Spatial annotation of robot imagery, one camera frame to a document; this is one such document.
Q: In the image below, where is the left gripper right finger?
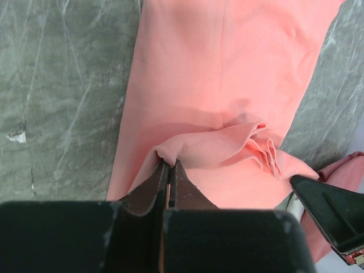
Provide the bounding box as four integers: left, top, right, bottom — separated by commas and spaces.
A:
163, 162, 315, 272

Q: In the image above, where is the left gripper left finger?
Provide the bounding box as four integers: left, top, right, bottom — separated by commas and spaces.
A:
1, 162, 169, 272

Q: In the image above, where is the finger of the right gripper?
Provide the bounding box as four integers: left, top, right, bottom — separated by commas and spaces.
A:
290, 175, 363, 266

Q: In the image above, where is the salmon pink t shirt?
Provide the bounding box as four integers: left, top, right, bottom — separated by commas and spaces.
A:
105, 0, 364, 264

